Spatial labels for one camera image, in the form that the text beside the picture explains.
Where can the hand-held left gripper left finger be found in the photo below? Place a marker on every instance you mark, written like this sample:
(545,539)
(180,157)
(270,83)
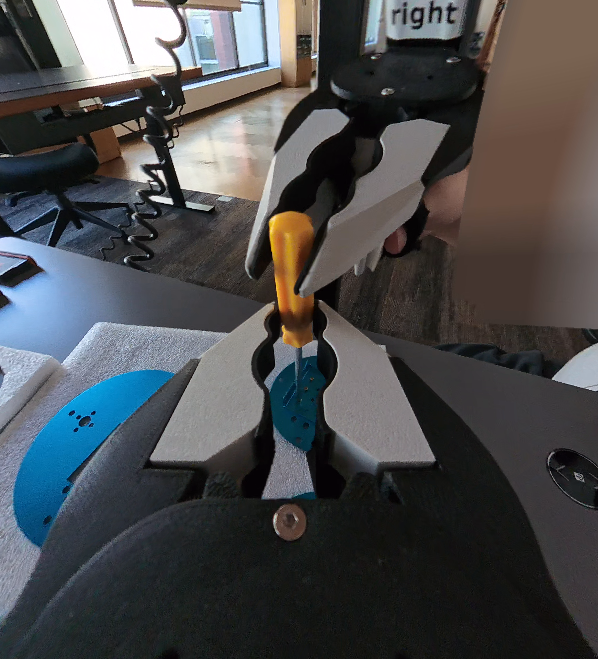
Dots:
(211,412)

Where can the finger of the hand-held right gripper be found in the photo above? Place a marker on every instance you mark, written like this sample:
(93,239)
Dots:
(293,154)
(391,175)

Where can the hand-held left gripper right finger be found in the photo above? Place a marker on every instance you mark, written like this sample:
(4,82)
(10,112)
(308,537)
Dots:
(376,412)

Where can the blue metal bracket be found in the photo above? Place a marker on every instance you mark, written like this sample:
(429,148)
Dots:
(309,386)

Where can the blue perforated mounting disc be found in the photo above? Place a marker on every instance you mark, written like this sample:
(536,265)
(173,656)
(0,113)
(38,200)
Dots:
(291,432)

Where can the black round desk grommet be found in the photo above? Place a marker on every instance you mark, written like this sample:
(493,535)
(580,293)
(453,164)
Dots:
(579,479)

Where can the person's right hand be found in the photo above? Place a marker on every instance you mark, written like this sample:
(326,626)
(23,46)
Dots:
(448,206)

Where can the white foam sheet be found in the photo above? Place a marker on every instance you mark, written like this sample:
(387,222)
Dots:
(139,350)

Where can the wooden column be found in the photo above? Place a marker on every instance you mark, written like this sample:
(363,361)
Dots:
(296,46)

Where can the small blue metal disc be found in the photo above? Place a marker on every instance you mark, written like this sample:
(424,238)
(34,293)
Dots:
(306,497)

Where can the dark pants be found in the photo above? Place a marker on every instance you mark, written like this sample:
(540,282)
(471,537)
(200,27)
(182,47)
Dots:
(494,360)

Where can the small brown cardboard box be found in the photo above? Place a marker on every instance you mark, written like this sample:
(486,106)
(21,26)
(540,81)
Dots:
(108,147)

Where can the blue disc with rectangular cutout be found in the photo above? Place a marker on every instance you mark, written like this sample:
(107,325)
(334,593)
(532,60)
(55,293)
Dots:
(41,489)

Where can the window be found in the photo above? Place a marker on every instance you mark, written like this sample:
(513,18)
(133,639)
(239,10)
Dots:
(92,31)

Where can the black saddle stool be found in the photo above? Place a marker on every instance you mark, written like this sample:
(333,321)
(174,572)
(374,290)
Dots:
(31,167)

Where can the black shelving unit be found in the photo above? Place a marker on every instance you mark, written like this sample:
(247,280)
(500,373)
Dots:
(0,41)

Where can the black desk leg frame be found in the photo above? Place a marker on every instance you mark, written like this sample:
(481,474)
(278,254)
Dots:
(340,31)

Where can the white foam frame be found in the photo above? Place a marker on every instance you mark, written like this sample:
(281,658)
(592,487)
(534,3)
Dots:
(26,365)

